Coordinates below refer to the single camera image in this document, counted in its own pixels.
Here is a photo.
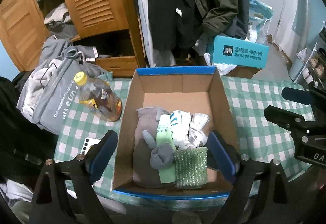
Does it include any green glitter cloth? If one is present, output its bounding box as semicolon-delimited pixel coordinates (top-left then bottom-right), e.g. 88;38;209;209
174;147;208;189

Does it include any light green sock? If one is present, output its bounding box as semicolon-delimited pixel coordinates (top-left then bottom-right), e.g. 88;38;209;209
156;114;176;184

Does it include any white grey patterned sock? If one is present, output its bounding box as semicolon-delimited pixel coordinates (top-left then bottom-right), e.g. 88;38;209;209
188;113;209;147

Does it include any green white checkered tablecloth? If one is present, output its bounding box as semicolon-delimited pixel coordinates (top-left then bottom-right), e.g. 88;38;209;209
54;76;314;211

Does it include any shoe rack with shoes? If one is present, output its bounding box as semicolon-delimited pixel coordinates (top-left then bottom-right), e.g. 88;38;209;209
289;37;325;89

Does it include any white smartphone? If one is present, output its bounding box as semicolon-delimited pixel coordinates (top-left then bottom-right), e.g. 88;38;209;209
81;137;101;155

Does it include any brown cardboard box under shoebox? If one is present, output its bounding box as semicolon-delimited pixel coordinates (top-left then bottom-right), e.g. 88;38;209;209
226;66;261;79

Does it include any grey fleece glove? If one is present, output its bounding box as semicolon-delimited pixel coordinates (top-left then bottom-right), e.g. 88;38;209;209
133;107;175;188

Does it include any white blue rolled sock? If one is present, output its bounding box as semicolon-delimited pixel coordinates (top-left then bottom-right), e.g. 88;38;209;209
170;110;192;149

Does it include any small grey rolled sock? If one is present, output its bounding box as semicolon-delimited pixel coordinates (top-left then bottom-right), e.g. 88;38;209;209
149;142;176;170

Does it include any white plastic bag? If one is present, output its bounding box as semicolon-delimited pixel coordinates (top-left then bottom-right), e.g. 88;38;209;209
204;53;237;76

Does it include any open cardboard box blue rim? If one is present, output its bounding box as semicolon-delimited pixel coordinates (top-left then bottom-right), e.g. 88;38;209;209
113;66;239;200

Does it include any teal shoe box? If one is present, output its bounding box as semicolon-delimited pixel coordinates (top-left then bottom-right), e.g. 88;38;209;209
207;35;269;69

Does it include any blue translucent plastic bag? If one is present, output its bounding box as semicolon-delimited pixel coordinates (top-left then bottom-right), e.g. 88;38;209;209
247;0;273;45

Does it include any oil bottle yellow cap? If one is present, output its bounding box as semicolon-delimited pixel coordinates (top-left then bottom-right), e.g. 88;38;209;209
74;71;122;122

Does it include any grey tote bag with text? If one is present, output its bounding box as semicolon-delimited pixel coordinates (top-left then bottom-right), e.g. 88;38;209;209
17;58;81;135

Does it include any black hanging coat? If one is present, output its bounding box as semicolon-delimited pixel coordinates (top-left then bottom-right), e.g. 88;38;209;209
148;0;201;51

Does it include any grey hoodie pile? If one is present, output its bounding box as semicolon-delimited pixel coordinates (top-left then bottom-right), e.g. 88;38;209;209
37;38;108;77

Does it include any wooden louvered wardrobe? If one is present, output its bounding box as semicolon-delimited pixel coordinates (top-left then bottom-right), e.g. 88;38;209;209
1;0;146;77

